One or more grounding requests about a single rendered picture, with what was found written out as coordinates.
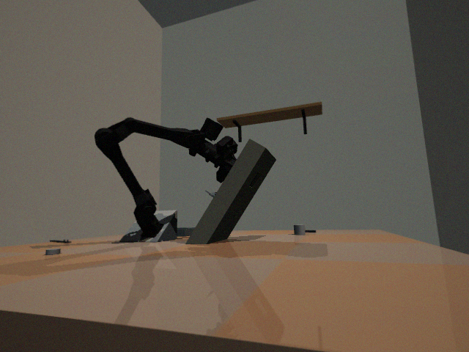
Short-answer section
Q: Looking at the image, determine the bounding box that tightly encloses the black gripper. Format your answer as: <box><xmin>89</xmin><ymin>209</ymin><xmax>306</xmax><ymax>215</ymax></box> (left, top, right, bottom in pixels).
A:
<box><xmin>203</xmin><ymin>136</ymin><xmax>237</xmax><ymax>183</ymax></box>

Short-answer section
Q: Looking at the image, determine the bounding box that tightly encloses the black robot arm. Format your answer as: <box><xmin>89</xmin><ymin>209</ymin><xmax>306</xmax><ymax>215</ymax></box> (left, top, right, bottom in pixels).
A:
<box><xmin>95</xmin><ymin>117</ymin><xmax>223</xmax><ymax>237</ymax></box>

